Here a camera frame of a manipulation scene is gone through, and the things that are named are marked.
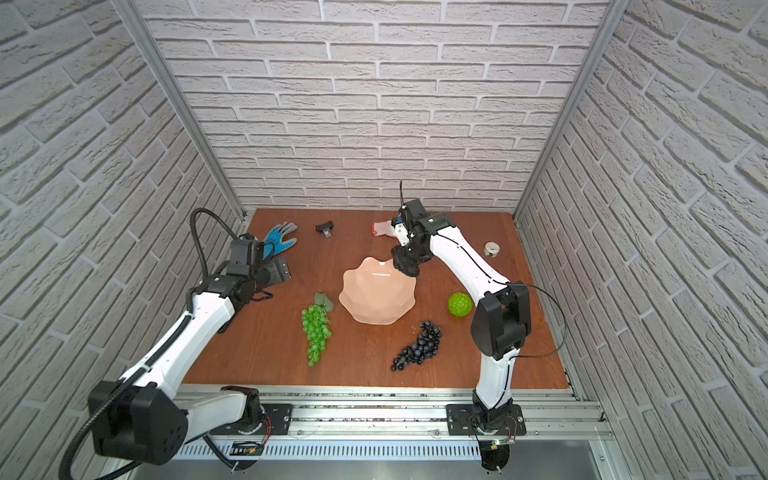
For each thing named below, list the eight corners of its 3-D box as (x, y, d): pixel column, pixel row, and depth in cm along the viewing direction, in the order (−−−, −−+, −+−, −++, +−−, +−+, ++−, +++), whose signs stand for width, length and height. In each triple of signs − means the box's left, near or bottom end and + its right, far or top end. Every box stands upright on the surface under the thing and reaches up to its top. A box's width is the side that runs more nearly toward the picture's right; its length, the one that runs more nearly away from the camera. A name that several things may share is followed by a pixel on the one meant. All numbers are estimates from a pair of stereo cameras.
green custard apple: (449, 319, 94) (452, 309, 89) (447, 302, 98) (450, 292, 92) (468, 319, 94) (473, 309, 89) (465, 302, 98) (470, 292, 92)
